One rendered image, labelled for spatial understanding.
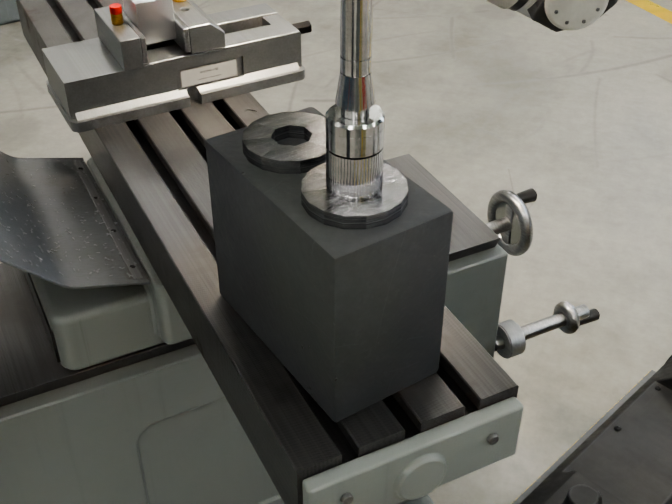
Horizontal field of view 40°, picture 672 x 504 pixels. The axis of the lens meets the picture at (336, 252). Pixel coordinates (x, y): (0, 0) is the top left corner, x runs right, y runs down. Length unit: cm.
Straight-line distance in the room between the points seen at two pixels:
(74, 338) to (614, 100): 262
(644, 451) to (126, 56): 87
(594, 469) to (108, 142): 77
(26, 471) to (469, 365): 63
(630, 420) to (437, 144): 185
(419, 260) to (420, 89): 267
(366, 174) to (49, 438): 66
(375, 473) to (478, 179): 216
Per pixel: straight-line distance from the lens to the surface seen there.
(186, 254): 104
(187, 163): 120
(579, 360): 233
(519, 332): 154
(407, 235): 75
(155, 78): 131
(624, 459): 133
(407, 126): 318
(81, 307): 116
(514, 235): 161
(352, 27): 69
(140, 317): 118
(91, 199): 128
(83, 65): 132
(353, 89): 71
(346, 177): 74
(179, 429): 133
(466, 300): 142
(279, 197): 78
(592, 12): 119
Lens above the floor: 156
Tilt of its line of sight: 37 degrees down
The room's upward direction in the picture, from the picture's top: straight up
